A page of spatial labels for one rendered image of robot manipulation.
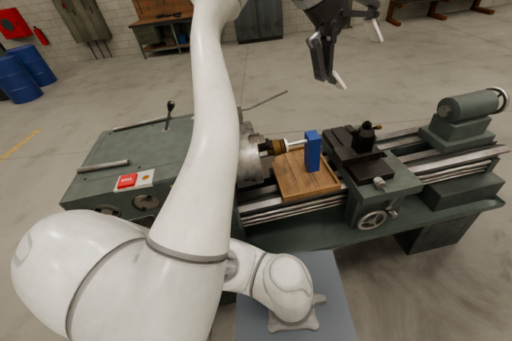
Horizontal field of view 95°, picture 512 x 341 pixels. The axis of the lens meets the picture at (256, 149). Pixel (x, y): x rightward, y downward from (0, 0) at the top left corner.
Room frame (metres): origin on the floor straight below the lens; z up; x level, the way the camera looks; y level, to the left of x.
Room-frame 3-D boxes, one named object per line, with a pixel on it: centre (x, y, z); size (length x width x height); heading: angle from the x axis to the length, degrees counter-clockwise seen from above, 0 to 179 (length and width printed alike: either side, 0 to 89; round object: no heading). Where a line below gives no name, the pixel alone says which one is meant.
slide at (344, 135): (0.93, -0.52, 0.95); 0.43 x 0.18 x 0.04; 4
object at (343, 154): (0.86, -0.50, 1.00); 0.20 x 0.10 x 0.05; 94
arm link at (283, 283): (0.32, -0.03, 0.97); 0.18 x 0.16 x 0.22; 59
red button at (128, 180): (0.64, 0.48, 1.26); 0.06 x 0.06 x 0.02; 4
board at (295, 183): (0.92, -0.23, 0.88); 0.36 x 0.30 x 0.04; 4
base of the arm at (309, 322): (0.32, -0.05, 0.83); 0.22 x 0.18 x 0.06; 85
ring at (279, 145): (0.91, -0.10, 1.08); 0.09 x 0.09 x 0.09; 4
